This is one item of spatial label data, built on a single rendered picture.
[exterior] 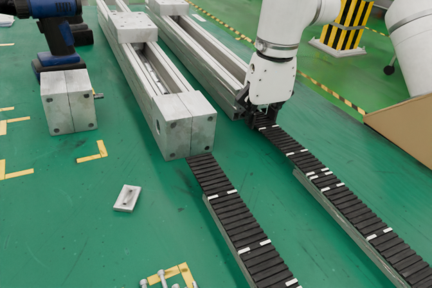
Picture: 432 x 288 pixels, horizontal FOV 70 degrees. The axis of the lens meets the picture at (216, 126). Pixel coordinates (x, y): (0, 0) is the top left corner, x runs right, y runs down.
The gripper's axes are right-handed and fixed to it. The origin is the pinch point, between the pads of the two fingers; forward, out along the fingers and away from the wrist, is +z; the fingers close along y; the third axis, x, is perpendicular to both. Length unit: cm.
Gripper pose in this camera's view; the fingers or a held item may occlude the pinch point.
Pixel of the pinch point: (261, 117)
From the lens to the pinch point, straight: 71.1
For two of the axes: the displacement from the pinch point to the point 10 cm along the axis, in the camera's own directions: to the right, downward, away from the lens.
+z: -1.0, 8.2, 5.6
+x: -4.2, -5.4, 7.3
